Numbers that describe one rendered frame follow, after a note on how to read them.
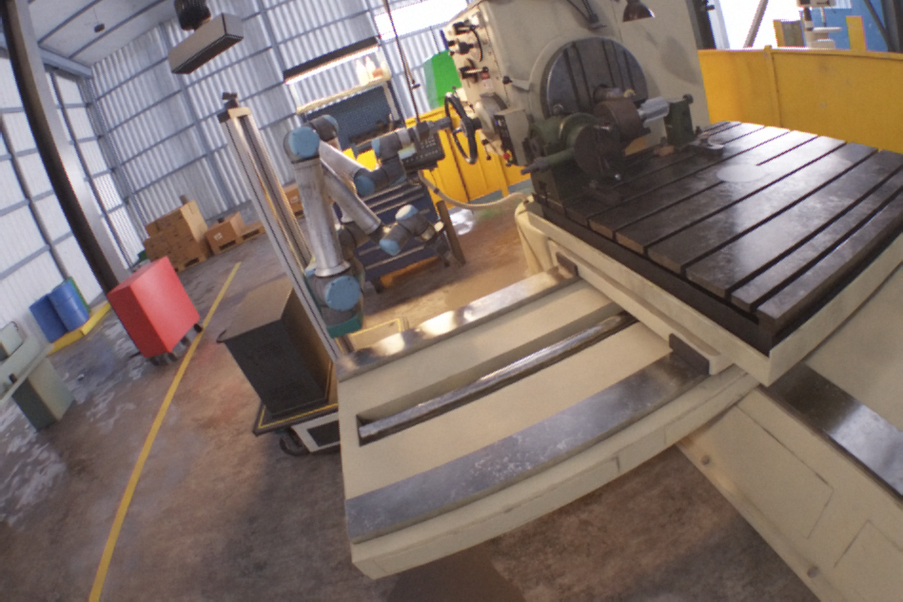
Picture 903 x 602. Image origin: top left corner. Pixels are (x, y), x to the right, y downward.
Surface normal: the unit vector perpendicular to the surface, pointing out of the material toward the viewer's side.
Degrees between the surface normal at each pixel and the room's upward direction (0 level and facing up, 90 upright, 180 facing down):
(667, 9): 90
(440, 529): 0
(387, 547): 0
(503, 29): 90
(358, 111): 90
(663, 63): 90
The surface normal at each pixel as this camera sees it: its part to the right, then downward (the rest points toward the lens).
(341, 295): 0.54, 0.27
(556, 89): 0.25, 0.33
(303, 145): 0.50, 0.07
